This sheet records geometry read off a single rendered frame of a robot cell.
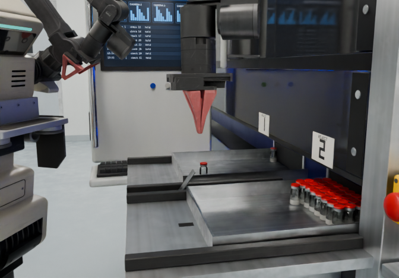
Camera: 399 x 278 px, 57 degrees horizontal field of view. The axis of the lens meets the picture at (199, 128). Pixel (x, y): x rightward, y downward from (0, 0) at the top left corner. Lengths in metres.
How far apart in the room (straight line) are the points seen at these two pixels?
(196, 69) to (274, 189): 0.43
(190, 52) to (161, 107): 0.94
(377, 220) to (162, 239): 0.36
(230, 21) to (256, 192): 0.46
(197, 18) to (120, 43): 0.57
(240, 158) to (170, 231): 0.57
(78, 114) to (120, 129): 4.65
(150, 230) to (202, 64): 0.33
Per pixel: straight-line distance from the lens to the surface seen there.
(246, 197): 0.89
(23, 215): 1.14
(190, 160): 1.20
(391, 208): 0.58
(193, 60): 0.58
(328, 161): 0.78
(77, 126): 6.18
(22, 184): 1.18
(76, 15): 6.14
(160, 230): 0.73
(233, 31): 0.58
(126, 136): 1.52
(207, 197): 0.87
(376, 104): 0.65
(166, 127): 1.53
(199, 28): 0.59
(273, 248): 0.64
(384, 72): 0.64
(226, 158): 1.22
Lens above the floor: 1.19
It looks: 10 degrees down
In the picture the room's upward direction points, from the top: straight up
